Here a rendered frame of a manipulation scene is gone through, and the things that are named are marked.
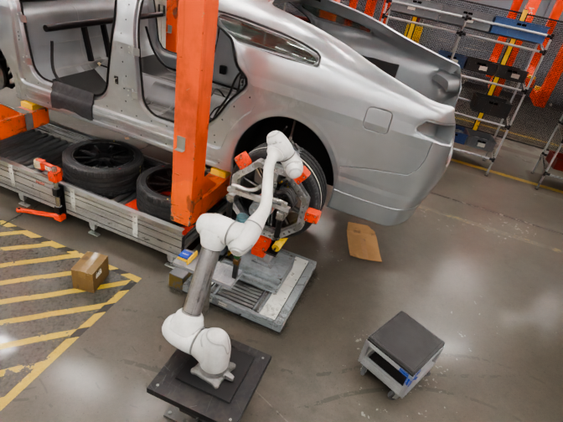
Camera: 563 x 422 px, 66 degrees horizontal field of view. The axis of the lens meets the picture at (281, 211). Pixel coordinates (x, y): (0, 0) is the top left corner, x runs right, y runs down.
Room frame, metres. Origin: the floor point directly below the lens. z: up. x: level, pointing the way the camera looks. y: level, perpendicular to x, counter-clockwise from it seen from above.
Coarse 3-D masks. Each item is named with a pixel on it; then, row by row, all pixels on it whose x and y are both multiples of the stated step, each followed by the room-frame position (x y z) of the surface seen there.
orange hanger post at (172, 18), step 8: (168, 0) 5.67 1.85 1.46; (176, 0) 5.64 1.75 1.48; (168, 8) 5.67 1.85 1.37; (176, 8) 5.64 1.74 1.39; (168, 16) 5.67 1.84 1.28; (176, 16) 5.64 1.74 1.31; (168, 24) 5.67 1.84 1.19; (176, 24) 5.64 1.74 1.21; (168, 32) 5.65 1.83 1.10; (176, 32) 5.64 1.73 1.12; (168, 40) 5.66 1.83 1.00; (176, 40) 5.64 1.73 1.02; (168, 48) 5.66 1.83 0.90; (176, 48) 5.64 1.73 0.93
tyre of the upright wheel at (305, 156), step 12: (264, 144) 2.75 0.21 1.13; (252, 156) 2.60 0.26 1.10; (264, 156) 2.58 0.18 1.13; (300, 156) 2.62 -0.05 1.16; (312, 168) 2.59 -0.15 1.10; (312, 180) 2.50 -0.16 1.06; (324, 180) 2.65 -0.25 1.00; (312, 192) 2.47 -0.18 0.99; (324, 192) 2.61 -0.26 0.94; (312, 204) 2.47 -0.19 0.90
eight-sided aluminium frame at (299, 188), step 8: (256, 160) 2.55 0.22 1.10; (264, 160) 2.53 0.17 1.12; (248, 168) 2.52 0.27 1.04; (280, 168) 2.46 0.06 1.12; (232, 176) 2.54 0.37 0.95; (240, 176) 2.53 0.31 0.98; (296, 184) 2.42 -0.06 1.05; (296, 192) 2.42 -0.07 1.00; (304, 192) 2.45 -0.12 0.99; (304, 200) 2.40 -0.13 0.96; (240, 208) 2.56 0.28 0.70; (304, 208) 2.40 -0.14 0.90; (296, 224) 2.43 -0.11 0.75; (264, 232) 2.46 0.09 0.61; (272, 232) 2.49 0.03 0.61; (288, 232) 2.42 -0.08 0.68
